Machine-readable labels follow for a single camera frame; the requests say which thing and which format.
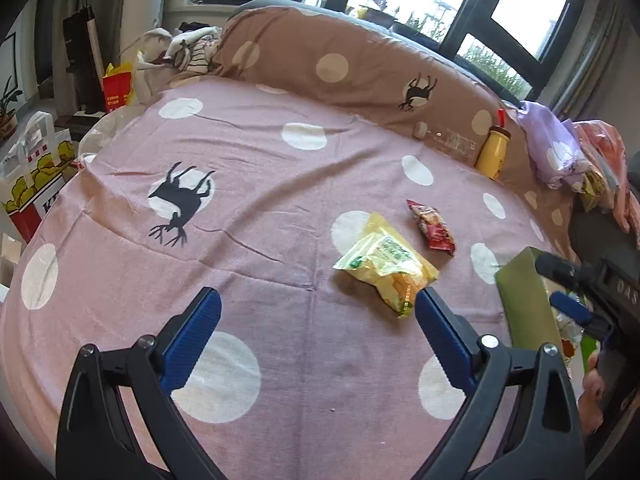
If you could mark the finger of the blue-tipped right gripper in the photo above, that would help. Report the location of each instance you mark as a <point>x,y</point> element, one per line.
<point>594,325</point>

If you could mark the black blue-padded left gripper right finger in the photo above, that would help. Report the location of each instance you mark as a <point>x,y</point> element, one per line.
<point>542,439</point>

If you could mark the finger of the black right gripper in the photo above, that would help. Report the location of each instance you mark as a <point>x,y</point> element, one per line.
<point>563,272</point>

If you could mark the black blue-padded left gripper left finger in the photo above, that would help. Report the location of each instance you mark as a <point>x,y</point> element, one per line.
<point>95,438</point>

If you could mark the green cardboard box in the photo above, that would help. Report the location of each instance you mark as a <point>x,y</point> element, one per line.
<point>532,321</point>

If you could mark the yellow-green snack bag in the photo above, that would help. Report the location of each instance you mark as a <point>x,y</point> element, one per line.
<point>384,259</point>

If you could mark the person hand holding gripper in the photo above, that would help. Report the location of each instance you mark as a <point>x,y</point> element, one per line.
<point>593,387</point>

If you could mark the purple cloth bundle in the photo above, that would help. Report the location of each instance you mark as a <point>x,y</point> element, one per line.
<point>553,147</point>

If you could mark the yellow drink bottle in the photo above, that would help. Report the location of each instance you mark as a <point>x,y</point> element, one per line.
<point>493,153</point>

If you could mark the clear plastic water bottle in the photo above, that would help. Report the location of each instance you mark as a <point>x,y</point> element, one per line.
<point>450,143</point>

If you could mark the red small snack packet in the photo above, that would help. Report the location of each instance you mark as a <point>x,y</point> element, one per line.
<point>433,227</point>

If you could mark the pink polka-dot bed sheet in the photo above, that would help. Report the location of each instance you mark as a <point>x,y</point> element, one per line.
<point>257,192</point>

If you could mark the KFC paper bag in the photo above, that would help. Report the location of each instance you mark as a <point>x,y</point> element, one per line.
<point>33,173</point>

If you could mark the brown polka-dot pillow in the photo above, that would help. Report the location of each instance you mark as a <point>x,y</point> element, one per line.
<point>357,67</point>

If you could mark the red yellow paper bag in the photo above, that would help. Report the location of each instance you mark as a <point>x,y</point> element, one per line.
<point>117,86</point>

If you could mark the white striped clothing pile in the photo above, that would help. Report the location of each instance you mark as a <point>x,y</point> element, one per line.
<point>156,57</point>

